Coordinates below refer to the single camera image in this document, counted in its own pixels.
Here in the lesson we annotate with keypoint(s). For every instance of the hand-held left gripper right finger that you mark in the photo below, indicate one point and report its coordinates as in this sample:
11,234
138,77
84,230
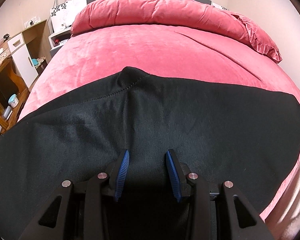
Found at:
173,177

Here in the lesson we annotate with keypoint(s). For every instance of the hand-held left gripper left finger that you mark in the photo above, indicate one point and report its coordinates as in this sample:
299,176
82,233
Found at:
121,177

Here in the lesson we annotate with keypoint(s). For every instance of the black pants with silver embroidery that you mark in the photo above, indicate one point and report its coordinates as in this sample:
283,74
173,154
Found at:
190,120

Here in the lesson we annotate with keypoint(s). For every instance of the pale pink cloth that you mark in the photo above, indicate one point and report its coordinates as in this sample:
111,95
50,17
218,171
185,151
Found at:
293,195

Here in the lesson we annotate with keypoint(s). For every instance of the pink bed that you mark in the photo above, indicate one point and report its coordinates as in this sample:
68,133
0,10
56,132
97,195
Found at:
152,52

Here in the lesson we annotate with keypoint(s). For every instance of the teal lidded jar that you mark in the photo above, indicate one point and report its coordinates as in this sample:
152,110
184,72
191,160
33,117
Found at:
13,101

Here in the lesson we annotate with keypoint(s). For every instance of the grey and white nightstand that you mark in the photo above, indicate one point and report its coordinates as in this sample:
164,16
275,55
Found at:
56,42

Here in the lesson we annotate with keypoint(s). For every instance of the brown wooden table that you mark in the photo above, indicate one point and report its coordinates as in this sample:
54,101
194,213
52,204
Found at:
2,85

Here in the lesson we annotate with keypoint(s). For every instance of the wooden desk with white cabinet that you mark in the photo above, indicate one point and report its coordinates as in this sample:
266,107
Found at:
21,55

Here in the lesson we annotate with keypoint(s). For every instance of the pink velvet duvet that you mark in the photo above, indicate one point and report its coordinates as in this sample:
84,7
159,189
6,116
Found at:
152,10

